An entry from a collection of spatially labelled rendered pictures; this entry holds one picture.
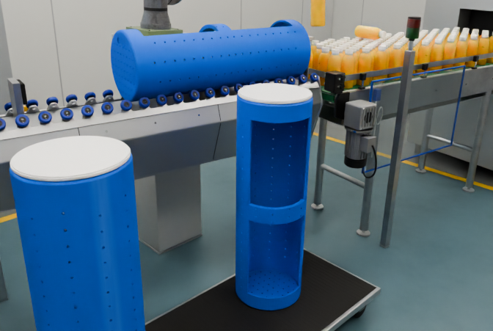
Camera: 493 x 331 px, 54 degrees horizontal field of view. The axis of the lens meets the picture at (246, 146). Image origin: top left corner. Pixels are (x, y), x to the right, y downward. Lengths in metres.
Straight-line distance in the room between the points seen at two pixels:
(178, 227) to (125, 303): 1.42
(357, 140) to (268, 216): 0.76
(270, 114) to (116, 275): 0.77
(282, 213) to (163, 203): 0.92
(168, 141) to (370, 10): 5.37
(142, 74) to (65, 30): 2.97
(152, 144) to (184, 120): 0.16
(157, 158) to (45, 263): 0.93
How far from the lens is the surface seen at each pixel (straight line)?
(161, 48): 1.93
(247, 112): 1.73
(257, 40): 2.16
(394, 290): 2.56
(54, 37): 4.78
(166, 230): 2.68
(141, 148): 1.98
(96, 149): 1.27
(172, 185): 2.58
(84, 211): 1.16
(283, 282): 2.23
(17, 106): 1.88
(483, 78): 3.42
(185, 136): 2.05
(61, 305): 1.30
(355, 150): 2.44
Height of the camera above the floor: 1.47
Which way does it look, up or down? 20 degrees down
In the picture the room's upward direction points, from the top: 1 degrees clockwise
